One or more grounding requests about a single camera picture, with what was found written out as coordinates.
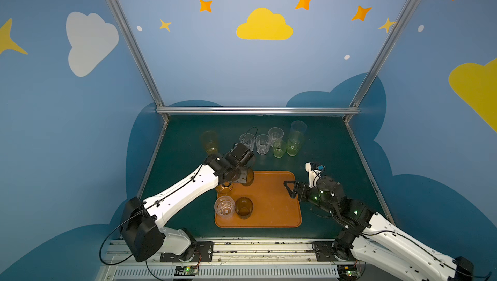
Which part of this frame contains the dark brown textured glass back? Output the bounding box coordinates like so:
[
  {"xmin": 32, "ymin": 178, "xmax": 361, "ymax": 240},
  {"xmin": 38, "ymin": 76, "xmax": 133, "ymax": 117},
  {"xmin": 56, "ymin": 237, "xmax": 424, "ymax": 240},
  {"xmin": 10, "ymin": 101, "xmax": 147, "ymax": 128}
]
[{"xmin": 241, "ymin": 168, "xmax": 254, "ymax": 187}]

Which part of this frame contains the clear ribbed glass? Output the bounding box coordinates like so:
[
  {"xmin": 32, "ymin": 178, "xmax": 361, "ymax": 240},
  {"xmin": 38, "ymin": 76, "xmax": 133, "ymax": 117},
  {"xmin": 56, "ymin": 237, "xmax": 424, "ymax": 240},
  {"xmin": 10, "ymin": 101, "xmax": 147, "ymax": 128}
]
[
  {"xmin": 239, "ymin": 132, "xmax": 256, "ymax": 151},
  {"xmin": 268, "ymin": 127, "xmax": 284, "ymax": 147},
  {"xmin": 256, "ymin": 134, "xmax": 271, "ymax": 156}
]

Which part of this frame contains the clear faceted plastic glass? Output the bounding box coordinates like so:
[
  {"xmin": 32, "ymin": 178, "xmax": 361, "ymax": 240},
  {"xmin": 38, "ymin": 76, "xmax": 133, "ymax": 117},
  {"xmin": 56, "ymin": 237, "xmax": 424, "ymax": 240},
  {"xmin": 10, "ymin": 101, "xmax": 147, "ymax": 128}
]
[{"xmin": 214, "ymin": 196, "xmax": 235, "ymax": 219}]

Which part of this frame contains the brown textured glass front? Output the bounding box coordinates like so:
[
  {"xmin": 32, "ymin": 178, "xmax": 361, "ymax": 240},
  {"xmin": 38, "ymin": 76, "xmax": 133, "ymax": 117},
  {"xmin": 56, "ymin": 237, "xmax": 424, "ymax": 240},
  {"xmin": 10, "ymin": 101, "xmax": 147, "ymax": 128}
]
[{"xmin": 235, "ymin": 197, "xmax": 254, "ymax": 220}]

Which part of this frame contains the short yellow plastic glass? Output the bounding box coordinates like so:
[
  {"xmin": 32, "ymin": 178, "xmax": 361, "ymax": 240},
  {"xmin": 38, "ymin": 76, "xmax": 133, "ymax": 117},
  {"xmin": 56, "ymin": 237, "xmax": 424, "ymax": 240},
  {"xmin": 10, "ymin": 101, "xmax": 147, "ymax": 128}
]
[{"xmin": 215, "ymin": 182, "xmax": 234, "ymax": 196}]

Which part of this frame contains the short green glass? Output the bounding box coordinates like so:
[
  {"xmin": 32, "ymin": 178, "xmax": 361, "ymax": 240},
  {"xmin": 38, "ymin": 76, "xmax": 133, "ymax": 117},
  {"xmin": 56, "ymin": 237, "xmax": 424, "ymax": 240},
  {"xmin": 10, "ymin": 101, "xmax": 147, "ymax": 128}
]
[{"xmin": 273, "ymin": 139, "xmax": 287, "ymax": 159}]

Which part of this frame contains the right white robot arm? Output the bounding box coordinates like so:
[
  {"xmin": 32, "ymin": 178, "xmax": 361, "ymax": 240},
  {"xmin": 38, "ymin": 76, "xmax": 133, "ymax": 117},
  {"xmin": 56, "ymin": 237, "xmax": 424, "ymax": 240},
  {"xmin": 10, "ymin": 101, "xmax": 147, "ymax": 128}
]
[{"xmin": 283, "ymin": 174, "xmax": 476, "ymax": 280}]

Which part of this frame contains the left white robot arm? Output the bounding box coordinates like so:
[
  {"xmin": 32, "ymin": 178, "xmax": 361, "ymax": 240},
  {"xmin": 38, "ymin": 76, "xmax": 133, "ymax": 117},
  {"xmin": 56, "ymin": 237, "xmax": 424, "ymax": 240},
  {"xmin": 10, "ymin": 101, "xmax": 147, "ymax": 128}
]
[{"xmin": 119, "ymin": 143, "xmax": 255, "ymax": 262}]

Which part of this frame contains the orange plastic tray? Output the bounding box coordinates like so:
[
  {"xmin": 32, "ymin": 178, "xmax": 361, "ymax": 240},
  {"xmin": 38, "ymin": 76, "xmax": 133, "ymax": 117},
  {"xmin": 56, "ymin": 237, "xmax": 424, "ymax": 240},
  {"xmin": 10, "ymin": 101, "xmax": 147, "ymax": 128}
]
[{"xmin": 215, "ymin": 171, "xmax": 302, "ymax": 229}]

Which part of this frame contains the tall yellow plastic glass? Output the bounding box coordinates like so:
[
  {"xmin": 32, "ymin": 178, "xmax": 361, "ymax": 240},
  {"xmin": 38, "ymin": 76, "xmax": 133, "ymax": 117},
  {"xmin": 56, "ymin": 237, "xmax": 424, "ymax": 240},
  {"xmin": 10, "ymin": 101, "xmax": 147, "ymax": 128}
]
[{"xmin": 201, "ymin": 130, "xmax": 219, "ymax": 155}]

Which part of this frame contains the tall green glass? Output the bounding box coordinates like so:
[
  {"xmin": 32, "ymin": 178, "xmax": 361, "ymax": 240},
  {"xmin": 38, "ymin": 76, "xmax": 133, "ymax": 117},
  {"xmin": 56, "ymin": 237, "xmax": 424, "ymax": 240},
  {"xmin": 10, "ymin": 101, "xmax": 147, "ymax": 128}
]
[{"xmin": 287, "ymin": 131, "xmax": 305, "ymax": 156}]

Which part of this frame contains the right green circuit board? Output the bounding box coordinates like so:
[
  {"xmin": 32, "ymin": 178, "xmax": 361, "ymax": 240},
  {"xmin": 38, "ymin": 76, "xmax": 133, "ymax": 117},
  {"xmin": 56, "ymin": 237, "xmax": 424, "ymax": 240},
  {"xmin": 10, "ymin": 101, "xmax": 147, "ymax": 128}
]
[{"xmin": 337, "ymin": 265, "xmax": 362, "ymax": 281}]

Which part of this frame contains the green circuit board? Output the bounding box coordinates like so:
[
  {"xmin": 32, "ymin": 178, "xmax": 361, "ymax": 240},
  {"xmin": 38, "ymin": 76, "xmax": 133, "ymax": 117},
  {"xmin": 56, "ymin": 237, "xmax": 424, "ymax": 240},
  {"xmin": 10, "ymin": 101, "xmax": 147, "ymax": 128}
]
[
  {"xmin": 174, "ymin": 266, "xmax": 199, "ymax": 277},
  {"xmin": 337, "ymin": 265, "xmax": 362, "ymax": 281}
]

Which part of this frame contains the left green circuit board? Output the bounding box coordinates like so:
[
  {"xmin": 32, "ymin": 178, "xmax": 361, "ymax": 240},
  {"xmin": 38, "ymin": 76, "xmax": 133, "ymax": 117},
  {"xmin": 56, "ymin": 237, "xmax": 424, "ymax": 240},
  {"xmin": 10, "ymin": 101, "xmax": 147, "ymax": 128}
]
[{"xmin": 174, "ymin": 266, "xmax": 199, "ymax": 277}]

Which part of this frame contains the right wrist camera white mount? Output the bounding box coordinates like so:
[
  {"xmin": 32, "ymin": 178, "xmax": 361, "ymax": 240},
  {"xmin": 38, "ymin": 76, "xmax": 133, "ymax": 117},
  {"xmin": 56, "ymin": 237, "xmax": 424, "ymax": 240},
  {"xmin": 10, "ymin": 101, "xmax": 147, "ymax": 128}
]
[{"xmin": 305, "ymin": 162, "xmax": 326, "ymax": 188}]

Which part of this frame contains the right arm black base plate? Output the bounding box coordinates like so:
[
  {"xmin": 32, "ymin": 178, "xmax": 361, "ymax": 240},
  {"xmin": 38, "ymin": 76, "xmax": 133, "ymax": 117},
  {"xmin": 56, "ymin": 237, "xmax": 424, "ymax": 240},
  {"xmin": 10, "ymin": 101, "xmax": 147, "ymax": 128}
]
[{"xmin": 311, "ymin": 240, "xmax": 357, "ymax": 262}]

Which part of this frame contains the horizontal aluminium back rail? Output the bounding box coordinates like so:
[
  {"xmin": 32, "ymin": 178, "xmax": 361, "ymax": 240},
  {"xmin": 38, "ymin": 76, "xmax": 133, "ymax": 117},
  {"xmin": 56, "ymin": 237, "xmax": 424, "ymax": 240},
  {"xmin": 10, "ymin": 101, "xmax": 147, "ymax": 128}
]
[{"xmin": 156, "ymin": 106, "xmax": 360, "ymax": 115}]

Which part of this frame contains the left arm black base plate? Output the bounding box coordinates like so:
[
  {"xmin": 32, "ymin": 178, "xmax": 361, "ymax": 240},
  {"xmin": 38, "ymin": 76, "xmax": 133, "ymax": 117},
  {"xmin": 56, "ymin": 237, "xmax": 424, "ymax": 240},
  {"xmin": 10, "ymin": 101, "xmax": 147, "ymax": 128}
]
[{"xmin": 160, "ymin": 241, "xmax": 214, "ymax": 263}]

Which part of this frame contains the right aluminium frame post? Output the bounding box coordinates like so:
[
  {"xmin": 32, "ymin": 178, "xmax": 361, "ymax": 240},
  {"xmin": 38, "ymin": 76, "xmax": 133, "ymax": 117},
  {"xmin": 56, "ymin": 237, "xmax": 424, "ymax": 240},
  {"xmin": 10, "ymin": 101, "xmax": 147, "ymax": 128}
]
[{"xmin": 344, "ymin": 0, "xmax": 422, "ymax": 124}]

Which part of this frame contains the aluminium frame post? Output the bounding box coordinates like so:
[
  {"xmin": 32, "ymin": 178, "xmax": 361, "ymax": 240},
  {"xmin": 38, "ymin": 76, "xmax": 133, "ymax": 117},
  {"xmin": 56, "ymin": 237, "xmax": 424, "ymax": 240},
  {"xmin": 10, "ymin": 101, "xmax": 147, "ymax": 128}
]
[
  {"xmin": 344, "ymin": 0, "xmax": 422, "ymax": 124},
  {"xmin": 106, "ymin": 0, "xmax": 164, "ymax": 109}
]

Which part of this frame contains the left aluminium frame post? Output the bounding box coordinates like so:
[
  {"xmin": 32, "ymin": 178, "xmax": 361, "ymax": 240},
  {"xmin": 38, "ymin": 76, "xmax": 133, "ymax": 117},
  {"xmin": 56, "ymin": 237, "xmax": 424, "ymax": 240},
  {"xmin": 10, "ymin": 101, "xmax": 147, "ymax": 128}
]
[{"xmin": 106, "ymin": 0, "xmax": 164, "ymax": 109}]

